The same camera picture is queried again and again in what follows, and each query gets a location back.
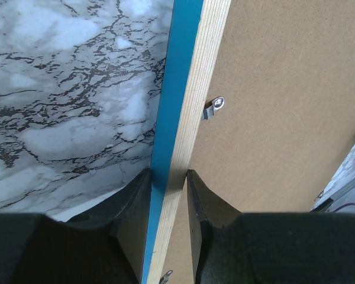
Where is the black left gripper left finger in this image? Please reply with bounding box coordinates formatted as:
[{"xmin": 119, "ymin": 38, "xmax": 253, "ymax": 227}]
[{"xmin": 0, "ymin": 169, "xmax": 151, "ymax": 283}]

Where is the brown frame backing board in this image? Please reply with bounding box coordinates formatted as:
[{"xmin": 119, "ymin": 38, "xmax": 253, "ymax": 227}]
[{"xmin": 163, "ymin": 1, "xmax": 355, "ymax": 283}]

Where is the wooden picture frame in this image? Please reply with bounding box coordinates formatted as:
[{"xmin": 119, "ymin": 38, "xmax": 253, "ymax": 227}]
[{"xmin": 141, "ymin": 1, "xmax": 231, "ymax": 283}]

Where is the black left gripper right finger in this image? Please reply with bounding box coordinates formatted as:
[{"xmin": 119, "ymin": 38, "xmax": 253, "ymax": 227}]
[{"xmin": 186, "ymin": 170, "xmax": 355, "ymax": 283}]

